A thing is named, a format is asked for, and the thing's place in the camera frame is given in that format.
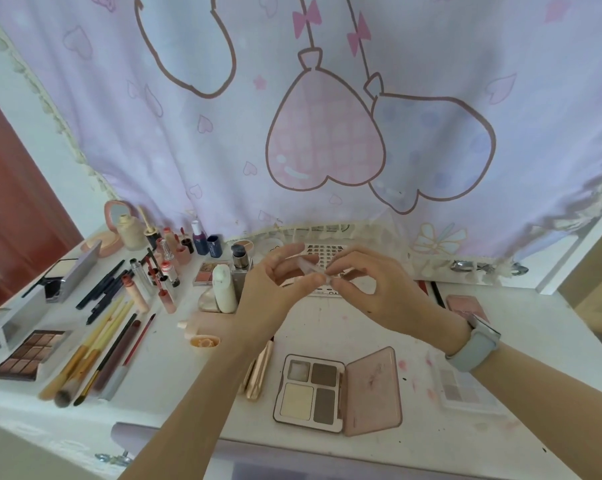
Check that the person's right hand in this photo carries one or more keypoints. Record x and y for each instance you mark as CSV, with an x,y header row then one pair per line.
x,y
401,299

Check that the person's left hand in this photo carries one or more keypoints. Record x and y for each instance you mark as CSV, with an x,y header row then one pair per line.
x,y
266,304

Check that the dark foundation box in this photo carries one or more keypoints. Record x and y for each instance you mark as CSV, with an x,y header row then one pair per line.
x,y
241,284

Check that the white oval compact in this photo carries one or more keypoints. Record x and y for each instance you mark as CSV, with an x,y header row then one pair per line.
x,y
224,292

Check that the gold clear compact cap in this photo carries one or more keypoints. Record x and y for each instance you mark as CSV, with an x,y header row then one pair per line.
x,y
208,302

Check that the small clear square compact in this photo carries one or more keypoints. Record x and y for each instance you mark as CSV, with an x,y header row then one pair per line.
x,y
313,267

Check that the round white compact lid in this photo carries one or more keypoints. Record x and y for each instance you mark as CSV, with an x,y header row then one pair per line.
x,y
275,243

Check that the round white powder compact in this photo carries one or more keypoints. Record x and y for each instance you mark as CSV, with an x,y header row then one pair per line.
x,y
243,242

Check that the small red blush palette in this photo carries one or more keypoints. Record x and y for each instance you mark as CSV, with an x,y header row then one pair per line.
x,y
203,274

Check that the cream gold tube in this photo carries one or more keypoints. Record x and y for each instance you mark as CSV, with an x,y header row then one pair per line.
x,y
261,374

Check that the peach foundation tube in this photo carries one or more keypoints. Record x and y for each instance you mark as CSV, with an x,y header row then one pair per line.
x,y
205,343

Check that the navy lipstick cap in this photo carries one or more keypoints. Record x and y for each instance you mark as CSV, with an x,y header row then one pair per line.
x,y
214,247

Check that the paper instruction sheet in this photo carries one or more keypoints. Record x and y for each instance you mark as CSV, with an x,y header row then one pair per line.
x,y
321,249

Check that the navy lipstick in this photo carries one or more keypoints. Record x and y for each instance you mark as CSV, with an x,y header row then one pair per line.
x,y
199,239

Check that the pink lipstick cap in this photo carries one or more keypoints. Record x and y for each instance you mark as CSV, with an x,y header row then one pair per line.
x,y
183,255

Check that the pink four-pan eyeshadow palette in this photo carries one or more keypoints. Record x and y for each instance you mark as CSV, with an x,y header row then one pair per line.
x,y
376,394

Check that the dark lip glaze wand cap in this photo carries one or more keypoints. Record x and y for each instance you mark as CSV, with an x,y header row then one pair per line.
x,y
188,244

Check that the brown lip gloss wand cap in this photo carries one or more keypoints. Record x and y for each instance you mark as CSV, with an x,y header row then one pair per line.
x,y
167,302

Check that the small black white bottle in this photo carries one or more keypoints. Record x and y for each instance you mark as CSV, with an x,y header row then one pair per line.
x,y
170,274

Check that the clear eyeshadow compact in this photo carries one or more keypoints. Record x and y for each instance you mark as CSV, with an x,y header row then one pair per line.
x,y
463,389

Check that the silver pink lipstick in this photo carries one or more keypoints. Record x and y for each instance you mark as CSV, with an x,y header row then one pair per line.
x,y
168,252

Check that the small peach lip glaze tube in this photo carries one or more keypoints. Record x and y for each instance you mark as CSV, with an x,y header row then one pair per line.
x,y
168,234

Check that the black foundation bottle cap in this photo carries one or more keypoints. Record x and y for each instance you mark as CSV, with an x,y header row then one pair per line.
x,y
152,237

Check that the beige foundation bottle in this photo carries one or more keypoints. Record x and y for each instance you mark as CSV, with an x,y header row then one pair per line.
x,y
131,234

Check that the wooden drawer lilac front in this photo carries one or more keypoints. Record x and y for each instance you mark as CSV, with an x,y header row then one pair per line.
x,y
261,459

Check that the black eyeliner pencils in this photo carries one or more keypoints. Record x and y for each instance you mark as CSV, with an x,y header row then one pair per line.
x,y
98,287

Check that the pink cushion compact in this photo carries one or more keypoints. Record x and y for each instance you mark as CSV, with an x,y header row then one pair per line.
x,y
103,242

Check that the dark grey palette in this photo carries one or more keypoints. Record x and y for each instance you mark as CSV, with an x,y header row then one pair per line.
x,y
76,272

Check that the orange brown eyeshadow palette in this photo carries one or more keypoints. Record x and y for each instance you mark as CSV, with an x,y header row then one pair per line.
x,y
28,354

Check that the silver square palette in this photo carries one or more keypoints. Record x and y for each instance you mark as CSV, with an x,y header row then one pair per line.
x,y
18,319

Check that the person's right forearm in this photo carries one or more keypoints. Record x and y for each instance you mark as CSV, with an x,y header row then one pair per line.
x,y
555,409

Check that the person's left forearm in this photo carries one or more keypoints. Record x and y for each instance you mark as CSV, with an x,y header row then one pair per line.
x,y
191,419

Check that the white table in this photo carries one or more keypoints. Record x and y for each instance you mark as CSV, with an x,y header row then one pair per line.
x,y
331,324

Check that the white smartwatch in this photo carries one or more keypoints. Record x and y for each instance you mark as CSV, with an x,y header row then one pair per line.
x,y
473,347

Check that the lilac cartoon cloth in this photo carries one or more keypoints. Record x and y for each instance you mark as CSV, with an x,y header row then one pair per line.
x,y
181,94

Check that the brown wooden door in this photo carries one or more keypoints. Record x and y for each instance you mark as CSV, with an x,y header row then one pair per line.
x,y
16,219

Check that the wooden bed frame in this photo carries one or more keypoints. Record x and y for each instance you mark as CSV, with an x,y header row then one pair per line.
x,y
598,289

